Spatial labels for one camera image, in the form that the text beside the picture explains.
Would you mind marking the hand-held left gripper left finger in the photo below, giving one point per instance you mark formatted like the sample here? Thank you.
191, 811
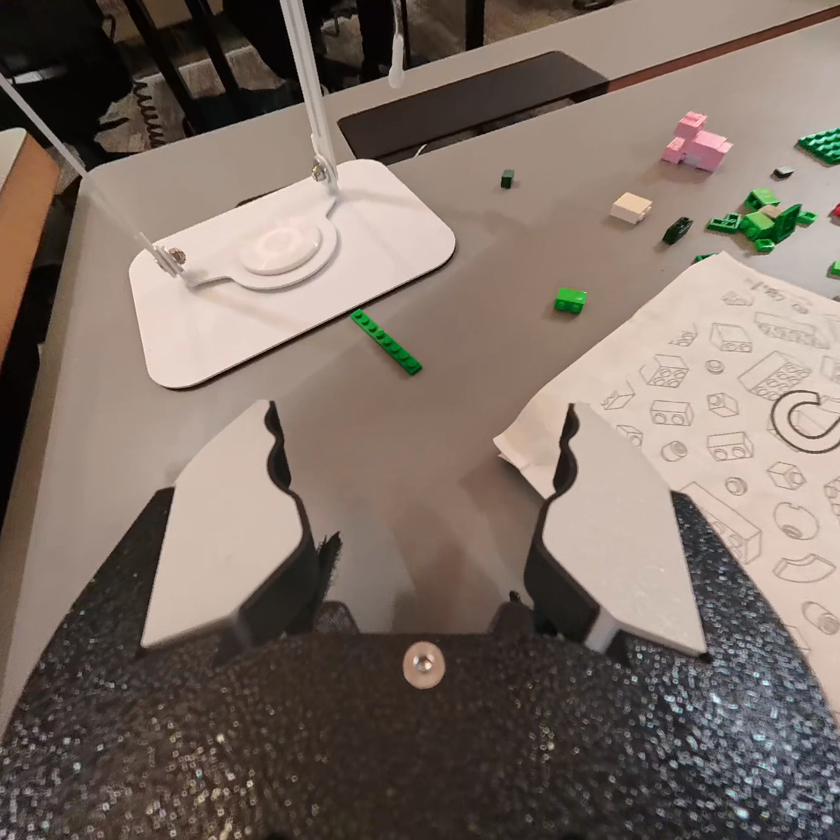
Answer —
223, 525

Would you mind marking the small bright green brick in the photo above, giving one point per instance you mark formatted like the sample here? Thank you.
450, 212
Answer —
569, 300

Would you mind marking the white desk with wooden edge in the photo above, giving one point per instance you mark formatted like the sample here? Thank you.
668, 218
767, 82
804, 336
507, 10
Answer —
26, 216

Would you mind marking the pink brick pig figure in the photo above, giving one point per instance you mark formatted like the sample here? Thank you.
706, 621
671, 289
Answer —
695, 141

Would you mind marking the pile of green bricks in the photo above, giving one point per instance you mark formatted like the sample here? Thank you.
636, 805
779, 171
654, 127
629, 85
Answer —
764, 222

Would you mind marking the long green brick plate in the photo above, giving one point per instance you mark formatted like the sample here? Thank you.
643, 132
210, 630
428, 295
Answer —
386, 342

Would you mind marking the cream brick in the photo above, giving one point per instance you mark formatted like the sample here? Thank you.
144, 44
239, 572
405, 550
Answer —
631, 208

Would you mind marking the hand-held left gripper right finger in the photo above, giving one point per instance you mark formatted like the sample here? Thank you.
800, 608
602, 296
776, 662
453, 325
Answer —
613, 531

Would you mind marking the green brick baseplate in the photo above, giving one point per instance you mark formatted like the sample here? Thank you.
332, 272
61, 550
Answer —
821, 145

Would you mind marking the grey desk with brown edge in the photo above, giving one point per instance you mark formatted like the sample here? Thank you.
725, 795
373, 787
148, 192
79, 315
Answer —
689, 33

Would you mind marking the brick-printed paper bag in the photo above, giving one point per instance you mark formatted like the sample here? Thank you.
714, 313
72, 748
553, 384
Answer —
689, 426

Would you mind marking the white book stand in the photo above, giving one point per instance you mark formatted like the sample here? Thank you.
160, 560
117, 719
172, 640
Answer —
295, 308

